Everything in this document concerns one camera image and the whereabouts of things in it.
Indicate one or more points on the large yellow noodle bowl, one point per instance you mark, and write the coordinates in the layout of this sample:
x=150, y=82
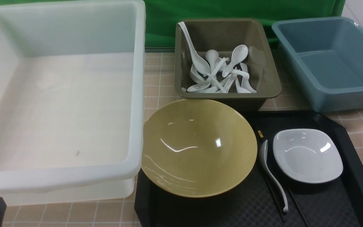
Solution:
x=198, y=148

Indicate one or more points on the black chopstick gold tip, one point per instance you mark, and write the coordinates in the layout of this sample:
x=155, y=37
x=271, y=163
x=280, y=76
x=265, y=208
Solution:
x=267, y=179
x=298, y=207

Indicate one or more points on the white ceramic soup spoon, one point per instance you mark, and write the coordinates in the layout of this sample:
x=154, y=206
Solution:
x=263, y=155

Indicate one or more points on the small white square bowl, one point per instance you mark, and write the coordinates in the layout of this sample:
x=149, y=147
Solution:
x=307, y=155

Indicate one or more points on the white spoon upright bowl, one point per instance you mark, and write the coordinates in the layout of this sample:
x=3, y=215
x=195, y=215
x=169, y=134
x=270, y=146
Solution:
x=239, y=54

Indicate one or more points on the white spoon front left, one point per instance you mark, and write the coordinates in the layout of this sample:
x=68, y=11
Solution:
x=199, y=87

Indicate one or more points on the long white spoon leaning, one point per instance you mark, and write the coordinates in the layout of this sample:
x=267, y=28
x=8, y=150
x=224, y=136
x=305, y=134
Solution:
x=201, y=65

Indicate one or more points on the white spoon centre pile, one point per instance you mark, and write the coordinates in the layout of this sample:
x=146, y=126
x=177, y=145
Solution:
x=211, y=56

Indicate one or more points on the white spoon front right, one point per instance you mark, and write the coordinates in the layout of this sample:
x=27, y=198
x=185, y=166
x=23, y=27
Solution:
x=245, y=86

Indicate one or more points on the olive plastic bin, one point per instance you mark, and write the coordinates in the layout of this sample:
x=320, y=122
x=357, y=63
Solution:
x=223, y=35

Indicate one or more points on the large white plastic tub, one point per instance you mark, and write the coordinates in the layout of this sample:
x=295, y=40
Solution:
x=71, y=100

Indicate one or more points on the blue plastic bin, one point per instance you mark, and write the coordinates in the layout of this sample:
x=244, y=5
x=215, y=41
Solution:
x=325, y=57

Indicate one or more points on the black serving tray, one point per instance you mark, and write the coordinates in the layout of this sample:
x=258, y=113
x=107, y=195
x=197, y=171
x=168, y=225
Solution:
x=334, y=204

